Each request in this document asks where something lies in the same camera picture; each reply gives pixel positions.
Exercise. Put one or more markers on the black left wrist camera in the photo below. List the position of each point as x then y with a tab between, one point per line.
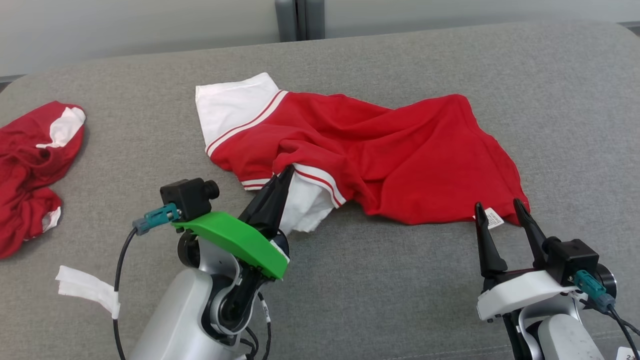
190	197

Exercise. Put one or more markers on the red jersey with white sleeves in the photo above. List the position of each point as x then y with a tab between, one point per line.
400	155

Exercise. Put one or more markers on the teal left camera connector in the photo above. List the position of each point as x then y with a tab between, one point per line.
157	218

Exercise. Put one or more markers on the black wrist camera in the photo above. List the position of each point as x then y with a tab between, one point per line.
190	197
572	260

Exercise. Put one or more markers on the teal camera connector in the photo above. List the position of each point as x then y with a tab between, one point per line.
157	218
595	290

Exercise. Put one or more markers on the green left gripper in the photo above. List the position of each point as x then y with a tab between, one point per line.
235	240

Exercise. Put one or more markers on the teal right camera connector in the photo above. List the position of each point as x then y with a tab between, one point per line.
595	290

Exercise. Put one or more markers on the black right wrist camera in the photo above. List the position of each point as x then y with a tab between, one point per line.
572	260

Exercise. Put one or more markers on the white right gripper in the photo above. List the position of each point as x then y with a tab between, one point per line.
520	295

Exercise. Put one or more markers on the white tape strip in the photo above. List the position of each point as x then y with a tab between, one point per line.
90	289

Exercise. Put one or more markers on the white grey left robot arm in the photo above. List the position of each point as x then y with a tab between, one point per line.
200	315

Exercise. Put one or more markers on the grey metal partition post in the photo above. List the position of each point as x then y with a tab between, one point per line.
299	17

